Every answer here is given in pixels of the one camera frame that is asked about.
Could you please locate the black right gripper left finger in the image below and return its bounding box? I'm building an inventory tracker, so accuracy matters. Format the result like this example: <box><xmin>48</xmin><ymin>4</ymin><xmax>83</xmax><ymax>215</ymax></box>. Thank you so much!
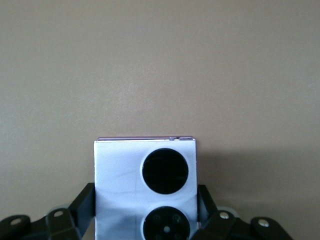
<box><xmin>0</xmin><ymin>182</ymin><xmax>97</xmax><ymax>240</ymax></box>

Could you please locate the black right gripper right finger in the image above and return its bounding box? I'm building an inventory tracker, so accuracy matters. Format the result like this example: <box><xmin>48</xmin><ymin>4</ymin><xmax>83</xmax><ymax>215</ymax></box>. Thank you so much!
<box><xmin>193</xmin><ymin>184</ymin><xmax>294</xmax><ymax>240</ymax></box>

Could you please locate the lavender flip phone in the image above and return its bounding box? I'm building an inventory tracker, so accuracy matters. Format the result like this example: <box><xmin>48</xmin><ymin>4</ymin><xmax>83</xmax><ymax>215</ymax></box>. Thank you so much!
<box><xmin>93</xmin><ymin>136</ymin><xmax>200</xmax><ymax>240</ymax></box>

